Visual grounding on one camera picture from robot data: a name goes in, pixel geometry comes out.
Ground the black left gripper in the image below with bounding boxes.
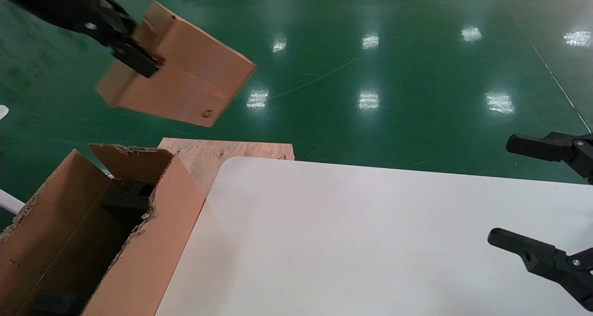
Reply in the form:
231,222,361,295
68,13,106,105
0,0,165,79

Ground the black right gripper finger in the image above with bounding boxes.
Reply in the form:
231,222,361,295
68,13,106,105
505,132,593,185
487,228,593,312

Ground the small brown cardboard box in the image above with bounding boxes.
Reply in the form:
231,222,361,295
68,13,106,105
96,0,257,128

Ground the large open cardboard box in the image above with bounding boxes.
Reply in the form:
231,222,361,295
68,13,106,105
0,143,207,316

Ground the light plywood board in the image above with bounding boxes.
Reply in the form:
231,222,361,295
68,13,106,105
158,138,295,197

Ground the white tube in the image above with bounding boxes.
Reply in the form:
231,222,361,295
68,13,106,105
0,190,25,215

